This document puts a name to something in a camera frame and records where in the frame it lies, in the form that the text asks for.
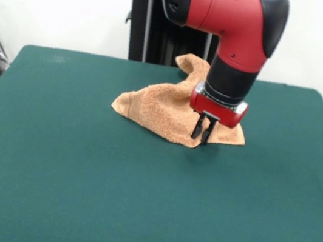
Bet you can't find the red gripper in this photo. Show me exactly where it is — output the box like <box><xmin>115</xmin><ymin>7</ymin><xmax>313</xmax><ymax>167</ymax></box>
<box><xmin>183</xmin><ymin>79</ymin><xmax>253</xmax><ymax>152</ymax></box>

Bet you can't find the tan terry cloth towel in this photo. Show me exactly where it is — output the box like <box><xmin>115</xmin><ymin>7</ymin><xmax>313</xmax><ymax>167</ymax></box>
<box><xmin>106</xmin><ymin>43</ymin><xmax>258</xmax><ymax>156</ymax></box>

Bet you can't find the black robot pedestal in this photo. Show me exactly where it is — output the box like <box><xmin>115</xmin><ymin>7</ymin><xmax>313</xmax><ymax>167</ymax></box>
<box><xmin>110</xmin><ymin>0</ymin><xmax>227</xmax><ymax>74</ymax></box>

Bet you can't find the dark green table cloth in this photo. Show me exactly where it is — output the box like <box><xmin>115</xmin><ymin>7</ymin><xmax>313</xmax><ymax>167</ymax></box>
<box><xmin>0</xmin><ymin>38</ymin><xmax>323</xmax><ymax>242</ymax></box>

